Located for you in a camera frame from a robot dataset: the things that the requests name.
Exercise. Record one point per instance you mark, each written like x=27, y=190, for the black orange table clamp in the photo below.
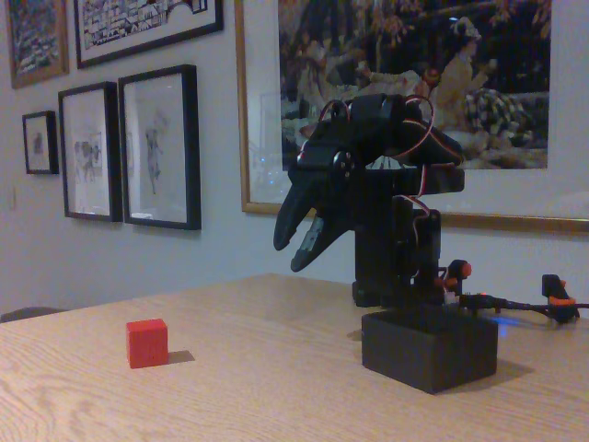
x=554, y=290
x=456, y=271

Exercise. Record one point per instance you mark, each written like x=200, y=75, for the narrow black framed sketch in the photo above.
x=87, y=152

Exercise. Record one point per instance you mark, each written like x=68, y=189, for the large gold framed painting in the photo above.
x=506, y=46

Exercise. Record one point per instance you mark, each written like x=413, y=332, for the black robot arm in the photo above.
x=377, y=230

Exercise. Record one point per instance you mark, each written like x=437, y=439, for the white wall switch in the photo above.
x=11, y=199

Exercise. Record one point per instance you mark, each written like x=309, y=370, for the dark chair back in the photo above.
x=27, y=314

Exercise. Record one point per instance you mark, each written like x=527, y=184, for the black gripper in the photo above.
x=307, y=192

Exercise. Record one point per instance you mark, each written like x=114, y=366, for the wood framed colourful painting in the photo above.
x=37, y=37

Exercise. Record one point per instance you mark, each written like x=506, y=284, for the black framed city drawing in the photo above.
x=138, y=18

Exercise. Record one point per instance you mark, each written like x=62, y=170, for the small black framed picture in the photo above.
x=39, y=143

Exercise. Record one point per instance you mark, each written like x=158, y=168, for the red cube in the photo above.
x=147, y=344

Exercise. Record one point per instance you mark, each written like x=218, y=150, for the black box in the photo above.
x=428, y=350

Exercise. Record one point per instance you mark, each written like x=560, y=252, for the wide black framed sketch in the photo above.
x=156, y=147

